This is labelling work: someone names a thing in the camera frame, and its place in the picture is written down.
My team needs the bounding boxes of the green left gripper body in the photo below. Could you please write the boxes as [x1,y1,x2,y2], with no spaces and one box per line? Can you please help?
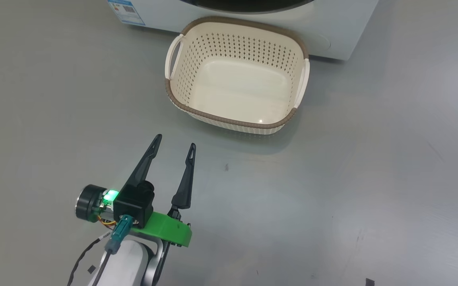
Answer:
[75,184,193,248]

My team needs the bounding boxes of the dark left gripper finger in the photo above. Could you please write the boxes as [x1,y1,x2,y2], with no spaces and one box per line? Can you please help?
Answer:
[171,143,197,211]
[119,134,163,196]

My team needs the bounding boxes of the cream perforated laundry basket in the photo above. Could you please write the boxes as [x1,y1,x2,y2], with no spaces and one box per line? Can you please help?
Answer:
[165,16,311,135]

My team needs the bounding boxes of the white front-load washing machine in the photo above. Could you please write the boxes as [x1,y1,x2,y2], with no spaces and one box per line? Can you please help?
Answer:
[108,0,379,61]

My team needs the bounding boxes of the blue energy label sticker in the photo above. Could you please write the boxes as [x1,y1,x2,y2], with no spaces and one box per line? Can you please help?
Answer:
[108,0,146,27]

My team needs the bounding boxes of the left cable with teal connector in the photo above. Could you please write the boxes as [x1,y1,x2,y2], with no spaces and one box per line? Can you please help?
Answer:
[94,216,135,286]

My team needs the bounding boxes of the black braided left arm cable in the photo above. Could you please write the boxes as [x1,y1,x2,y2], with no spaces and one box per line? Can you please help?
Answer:
[67,234,112,286]

